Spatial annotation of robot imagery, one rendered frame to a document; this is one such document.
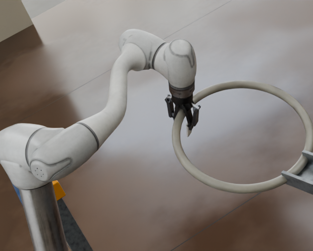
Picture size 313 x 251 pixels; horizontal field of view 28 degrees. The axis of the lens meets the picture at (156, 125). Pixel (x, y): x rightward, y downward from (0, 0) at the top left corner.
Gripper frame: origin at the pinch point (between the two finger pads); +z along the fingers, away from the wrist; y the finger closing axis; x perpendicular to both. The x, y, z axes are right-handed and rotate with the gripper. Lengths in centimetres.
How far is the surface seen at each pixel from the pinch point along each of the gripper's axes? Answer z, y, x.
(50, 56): 271, -272, 215
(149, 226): 155, -44, 30
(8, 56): 297, -336, 215
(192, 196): 152, -29, 59
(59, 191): 37, -46, -27
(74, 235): 61, -39, -33
